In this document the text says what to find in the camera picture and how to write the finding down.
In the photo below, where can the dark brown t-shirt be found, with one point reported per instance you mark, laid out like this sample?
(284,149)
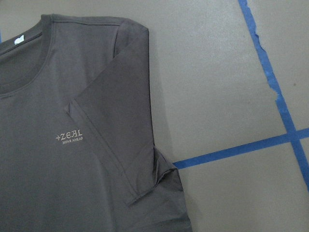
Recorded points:
(77,151)

